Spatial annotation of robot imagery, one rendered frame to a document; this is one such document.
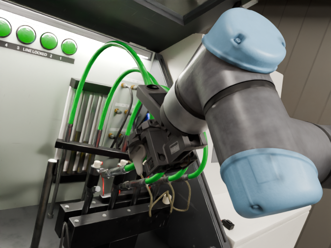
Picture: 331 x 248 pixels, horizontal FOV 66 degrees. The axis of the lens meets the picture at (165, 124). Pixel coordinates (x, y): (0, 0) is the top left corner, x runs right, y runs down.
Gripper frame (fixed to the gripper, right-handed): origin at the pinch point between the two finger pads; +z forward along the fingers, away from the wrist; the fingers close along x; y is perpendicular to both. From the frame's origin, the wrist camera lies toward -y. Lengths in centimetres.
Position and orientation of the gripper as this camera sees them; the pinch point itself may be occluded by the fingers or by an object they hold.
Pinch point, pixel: (141, 154)
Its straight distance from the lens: 53.4
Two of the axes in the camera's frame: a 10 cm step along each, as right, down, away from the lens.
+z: -3.7, 4.8, 7.9
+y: 2.7, 8.7, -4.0
